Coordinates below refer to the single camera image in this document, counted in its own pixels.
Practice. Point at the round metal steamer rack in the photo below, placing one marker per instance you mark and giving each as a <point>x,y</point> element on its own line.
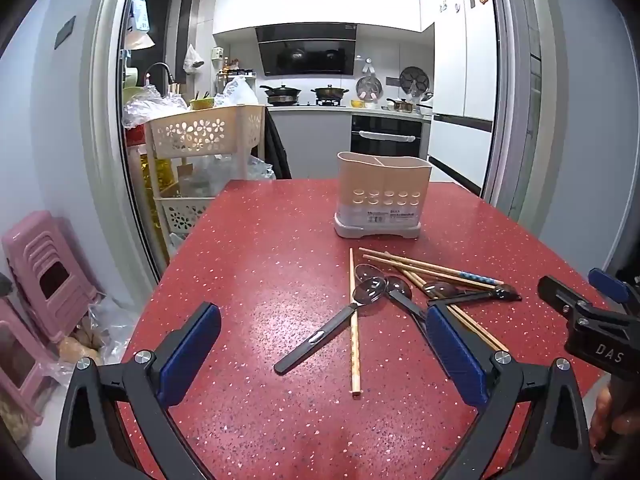
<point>369,87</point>

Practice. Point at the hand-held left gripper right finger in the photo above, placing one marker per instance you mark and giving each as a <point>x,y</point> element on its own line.
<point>455,350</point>

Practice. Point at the beige plastic utensil holder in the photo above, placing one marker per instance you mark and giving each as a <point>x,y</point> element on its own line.
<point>380,185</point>

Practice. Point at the clear bag of food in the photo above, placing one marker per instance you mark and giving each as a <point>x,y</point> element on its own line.
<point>80,345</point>

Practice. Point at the round dark divided tray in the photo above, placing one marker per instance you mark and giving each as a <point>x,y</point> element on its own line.
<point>414,80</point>

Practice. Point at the person's right hand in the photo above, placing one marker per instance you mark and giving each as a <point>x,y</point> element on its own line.
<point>599,410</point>

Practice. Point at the black wok with lid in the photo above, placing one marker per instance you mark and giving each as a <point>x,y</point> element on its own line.
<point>282,94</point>

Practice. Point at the black range hood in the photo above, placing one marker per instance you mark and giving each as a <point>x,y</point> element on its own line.
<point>305,55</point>

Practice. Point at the white spice rack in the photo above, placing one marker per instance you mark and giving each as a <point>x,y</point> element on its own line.
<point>227,67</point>

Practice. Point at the white refrigerator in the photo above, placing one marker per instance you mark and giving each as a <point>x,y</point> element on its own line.
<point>450,85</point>

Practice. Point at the white rice cooker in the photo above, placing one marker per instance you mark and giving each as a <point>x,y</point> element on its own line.
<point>425,102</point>

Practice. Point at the hanging white plastic bag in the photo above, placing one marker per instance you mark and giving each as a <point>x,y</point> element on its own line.
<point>191,57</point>

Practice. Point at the curved kitchen faucet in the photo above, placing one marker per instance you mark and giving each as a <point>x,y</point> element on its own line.
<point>159,64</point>

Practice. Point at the grooved wooden chopstick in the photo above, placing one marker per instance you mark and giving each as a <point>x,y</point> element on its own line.
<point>354,350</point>

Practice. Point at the black hanging garment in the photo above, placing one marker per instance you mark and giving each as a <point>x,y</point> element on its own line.
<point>277,150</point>

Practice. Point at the dark wall switch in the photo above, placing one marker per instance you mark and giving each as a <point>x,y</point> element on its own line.
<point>66,32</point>

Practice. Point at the beige plastic storage cart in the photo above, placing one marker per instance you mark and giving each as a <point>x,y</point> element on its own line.
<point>200,132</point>

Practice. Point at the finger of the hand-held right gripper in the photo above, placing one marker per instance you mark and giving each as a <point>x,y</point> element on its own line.
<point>607,282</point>
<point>557,292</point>

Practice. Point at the bronze pot with lid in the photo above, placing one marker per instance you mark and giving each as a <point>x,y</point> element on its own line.
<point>330,93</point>

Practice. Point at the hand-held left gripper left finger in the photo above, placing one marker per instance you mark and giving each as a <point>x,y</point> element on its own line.
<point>192,350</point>

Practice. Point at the crumpled clear plastic bag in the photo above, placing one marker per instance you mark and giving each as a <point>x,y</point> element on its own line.
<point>145,107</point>

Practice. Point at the yellow oil bottle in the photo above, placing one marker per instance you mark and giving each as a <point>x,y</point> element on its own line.
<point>160,175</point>

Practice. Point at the small steel pot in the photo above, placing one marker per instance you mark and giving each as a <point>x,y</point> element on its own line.
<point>400,105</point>

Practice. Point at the black built-in oven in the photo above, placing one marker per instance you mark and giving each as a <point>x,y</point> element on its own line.
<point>385,147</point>

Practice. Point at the pile of clear plastic bags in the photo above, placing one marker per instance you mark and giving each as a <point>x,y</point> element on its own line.
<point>220,175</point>

